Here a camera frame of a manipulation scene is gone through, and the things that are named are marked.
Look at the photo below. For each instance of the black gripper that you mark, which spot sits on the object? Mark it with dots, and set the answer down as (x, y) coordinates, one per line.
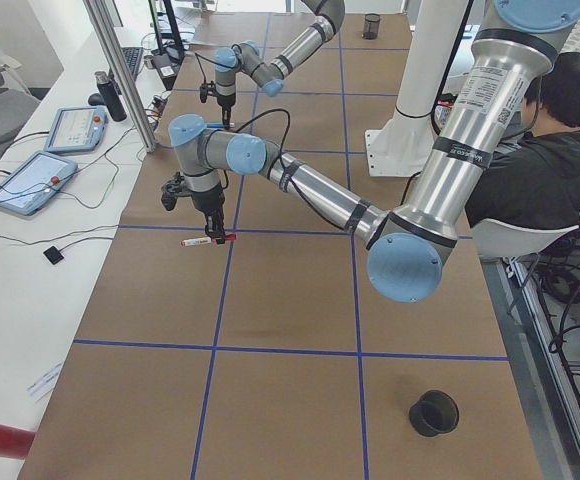
(207, 201)
(225, 100)

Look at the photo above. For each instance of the red white marker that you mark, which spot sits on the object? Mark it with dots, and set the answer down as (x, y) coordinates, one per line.
(206, 240)

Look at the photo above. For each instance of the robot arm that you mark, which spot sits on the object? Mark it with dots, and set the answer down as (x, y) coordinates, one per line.
(517, 43)
(270, 76)

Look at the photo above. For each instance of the black keyboard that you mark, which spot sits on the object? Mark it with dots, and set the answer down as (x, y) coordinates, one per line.
(133, 57)

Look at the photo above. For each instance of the black water bottle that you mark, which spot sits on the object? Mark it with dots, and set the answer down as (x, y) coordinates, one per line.
(110, 96)

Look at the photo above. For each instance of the far teach pendant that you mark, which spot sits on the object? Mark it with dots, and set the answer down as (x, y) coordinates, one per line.
(76, 130)

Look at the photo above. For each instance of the teach pendant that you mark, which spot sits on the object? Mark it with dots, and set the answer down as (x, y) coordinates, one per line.
(76, 130)
(35, 182)

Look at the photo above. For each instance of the small black sensor box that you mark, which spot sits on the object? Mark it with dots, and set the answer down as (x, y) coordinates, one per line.
(53, 255)

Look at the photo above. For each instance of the black mesh cup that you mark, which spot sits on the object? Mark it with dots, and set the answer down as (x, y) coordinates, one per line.
(371, 26)

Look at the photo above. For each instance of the near teach pendant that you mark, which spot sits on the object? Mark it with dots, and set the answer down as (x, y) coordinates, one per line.
(35, 182)

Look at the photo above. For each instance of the white paper label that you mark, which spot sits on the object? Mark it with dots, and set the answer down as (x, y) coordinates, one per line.
(45, 383)

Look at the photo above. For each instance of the white chair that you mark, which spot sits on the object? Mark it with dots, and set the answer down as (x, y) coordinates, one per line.
(496, 239)

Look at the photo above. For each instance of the black solid cup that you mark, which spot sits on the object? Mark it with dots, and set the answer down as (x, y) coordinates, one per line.
(434, 413)

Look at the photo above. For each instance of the person in black hoodie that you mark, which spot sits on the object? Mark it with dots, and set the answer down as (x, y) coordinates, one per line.
(537, 184)

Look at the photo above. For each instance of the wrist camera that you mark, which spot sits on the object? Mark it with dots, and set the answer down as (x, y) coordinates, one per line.
(172, 190)
(206, 90)

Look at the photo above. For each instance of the aluminium frame post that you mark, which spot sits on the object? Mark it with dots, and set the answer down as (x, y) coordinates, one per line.
(105, 31)

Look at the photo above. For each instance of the white pedestal column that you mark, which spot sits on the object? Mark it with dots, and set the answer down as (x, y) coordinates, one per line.
(402, 146)

